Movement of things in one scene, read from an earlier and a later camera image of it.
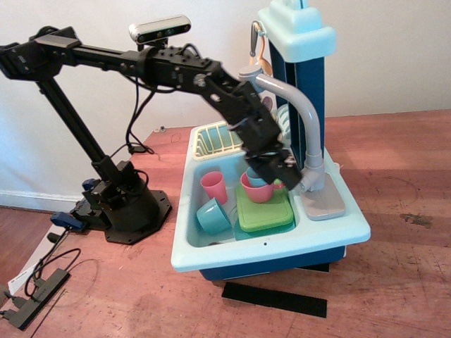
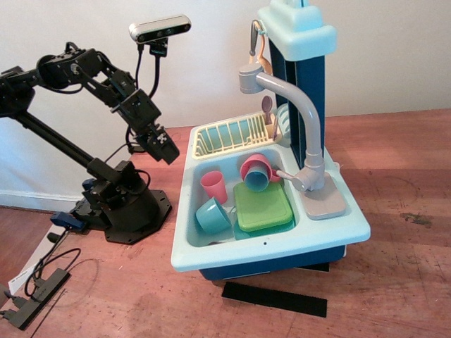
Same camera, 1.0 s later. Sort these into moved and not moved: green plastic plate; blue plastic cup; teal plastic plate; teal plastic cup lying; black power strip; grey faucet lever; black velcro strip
Moved: grey faucet lever
Not moved: black velcro strip; black power strip; teal plastic plate; teal plastic cup lying; blue plastic cup; green plastic plate
